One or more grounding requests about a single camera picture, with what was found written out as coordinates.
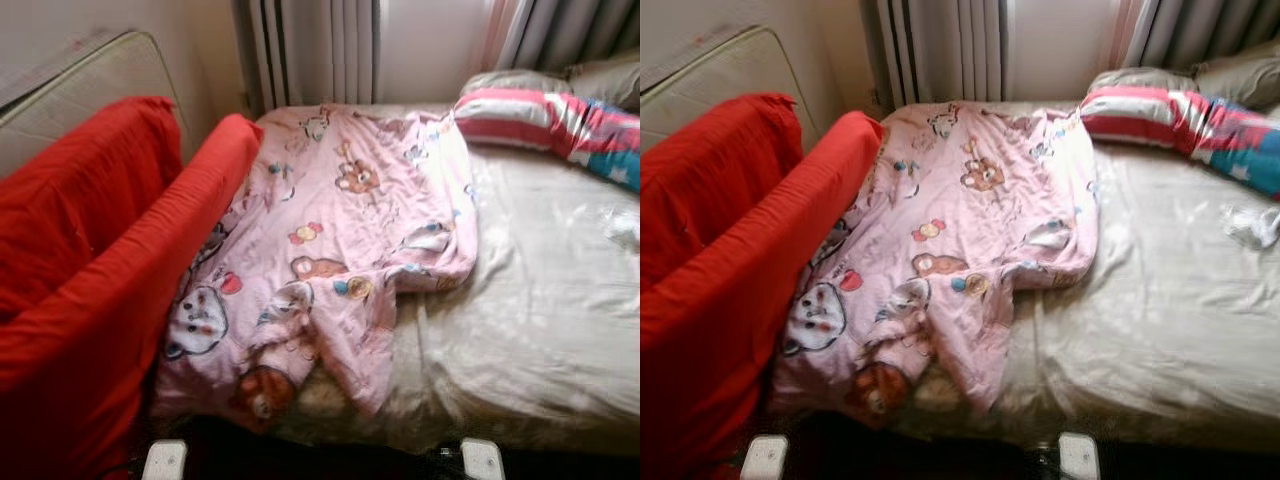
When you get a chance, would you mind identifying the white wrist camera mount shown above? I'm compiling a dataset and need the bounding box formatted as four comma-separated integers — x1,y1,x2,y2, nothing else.
460,438,506,480
742,435,789,480
1058,432,1101,480
142,440,188,480

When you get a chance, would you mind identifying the striped pink blue bolster pillow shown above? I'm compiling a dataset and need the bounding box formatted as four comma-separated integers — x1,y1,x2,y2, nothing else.
452,88,641,193
1078,87,1280,201

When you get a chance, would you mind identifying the grey pleated curtain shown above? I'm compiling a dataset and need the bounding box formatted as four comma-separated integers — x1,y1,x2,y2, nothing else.
495,0,641,76
865,0,1006,109
235,0,381,116
1125,0,1280,69

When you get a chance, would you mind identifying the red sofa cushion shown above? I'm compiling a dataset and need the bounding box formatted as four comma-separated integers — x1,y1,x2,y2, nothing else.
0,96,184,321
640,110,884,480
0,113,264,480
640,93,804,291

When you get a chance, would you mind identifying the big grey pillow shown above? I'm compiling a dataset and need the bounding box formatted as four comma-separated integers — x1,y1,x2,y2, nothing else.
1195,52,1280,111
565,55,641,111

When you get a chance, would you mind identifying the pink cartoon print blanket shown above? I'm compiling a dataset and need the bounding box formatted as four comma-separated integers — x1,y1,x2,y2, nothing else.
765,103,1101,429
150,105,479,433

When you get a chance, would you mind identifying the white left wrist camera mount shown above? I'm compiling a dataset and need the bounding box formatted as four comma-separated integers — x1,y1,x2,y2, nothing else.
742,435,789,480
142,440,188,480

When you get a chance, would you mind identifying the white sock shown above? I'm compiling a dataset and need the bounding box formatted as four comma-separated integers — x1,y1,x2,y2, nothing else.
1225,205,1280,249
600,205,641,251

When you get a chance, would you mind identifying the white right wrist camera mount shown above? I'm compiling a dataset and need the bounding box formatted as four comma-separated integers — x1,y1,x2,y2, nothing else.
460,438,506,480
1058,432,1101,480

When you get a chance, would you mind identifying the small grey pillow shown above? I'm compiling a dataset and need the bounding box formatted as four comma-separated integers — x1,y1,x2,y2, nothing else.
1088,67,1201,96
460,68,571,101

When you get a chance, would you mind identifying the bed with beige floral sheet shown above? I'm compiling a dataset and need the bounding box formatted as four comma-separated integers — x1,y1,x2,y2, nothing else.
260,100,641,456
880,100,1280,456

